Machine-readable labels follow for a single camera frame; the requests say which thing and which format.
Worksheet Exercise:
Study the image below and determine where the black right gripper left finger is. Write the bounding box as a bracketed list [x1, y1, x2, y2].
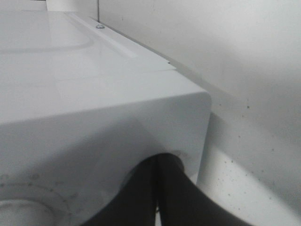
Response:
[88, 156, 157, 226]

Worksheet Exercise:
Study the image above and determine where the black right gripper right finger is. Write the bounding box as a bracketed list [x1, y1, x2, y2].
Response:
[156, 154, 238, 226]

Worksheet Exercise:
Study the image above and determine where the white microwave oven body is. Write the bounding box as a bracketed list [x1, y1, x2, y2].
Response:
[0, 11, 211, 226]

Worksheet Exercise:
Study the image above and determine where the white upper microwave knob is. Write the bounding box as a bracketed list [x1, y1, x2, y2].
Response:
[0, 186, 71, 226]

